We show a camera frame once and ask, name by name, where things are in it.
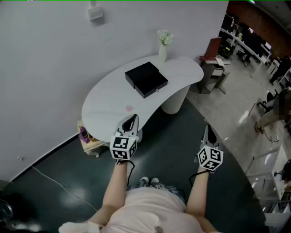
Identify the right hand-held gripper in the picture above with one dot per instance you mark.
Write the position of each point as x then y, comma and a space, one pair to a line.
210, 157

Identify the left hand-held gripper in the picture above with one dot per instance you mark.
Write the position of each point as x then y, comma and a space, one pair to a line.
120, 146

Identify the pink round makeup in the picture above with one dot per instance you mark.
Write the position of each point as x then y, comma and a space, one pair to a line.
129, 108

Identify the black box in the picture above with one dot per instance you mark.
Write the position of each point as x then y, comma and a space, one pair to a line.
145, 77

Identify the person's right forearm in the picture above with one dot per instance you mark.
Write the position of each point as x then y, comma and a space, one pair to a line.
199, 195

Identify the person's left forearm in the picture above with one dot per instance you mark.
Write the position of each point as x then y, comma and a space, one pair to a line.
114, 186

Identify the cream storage cart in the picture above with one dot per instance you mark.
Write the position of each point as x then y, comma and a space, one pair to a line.
92, 148

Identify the purple pouch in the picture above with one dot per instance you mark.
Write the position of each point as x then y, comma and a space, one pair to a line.
83, 137

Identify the white curved table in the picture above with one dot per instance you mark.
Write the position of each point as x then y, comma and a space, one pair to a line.
175, 102

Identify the person's left shoe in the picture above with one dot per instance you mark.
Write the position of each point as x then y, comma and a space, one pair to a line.
144, 181

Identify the person's shoe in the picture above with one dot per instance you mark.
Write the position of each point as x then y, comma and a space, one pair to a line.
154, 181
144, 181

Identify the person's right shoe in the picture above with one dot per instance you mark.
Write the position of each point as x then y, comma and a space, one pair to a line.
154, 181

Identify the grey side cabinet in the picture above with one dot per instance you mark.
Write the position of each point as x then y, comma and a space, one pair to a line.
212, 76

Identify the person's plaid skirt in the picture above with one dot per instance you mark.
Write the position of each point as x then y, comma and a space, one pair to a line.
168, 189

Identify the black office chair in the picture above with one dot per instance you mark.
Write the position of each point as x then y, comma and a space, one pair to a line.
268, 100

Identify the white ribbed vase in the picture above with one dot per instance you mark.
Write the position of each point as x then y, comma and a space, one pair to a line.
162, 54

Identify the person's pink top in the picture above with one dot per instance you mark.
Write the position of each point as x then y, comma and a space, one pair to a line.
150, 214

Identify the red-brown board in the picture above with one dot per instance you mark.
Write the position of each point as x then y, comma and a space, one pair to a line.
213, 46

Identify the long white desk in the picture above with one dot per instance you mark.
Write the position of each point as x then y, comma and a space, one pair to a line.
245, 46

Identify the white flower bunch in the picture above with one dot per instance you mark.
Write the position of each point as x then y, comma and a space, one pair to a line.
166, 36

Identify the white wall-mounted unit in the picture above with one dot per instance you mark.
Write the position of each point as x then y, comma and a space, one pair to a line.
96, 13

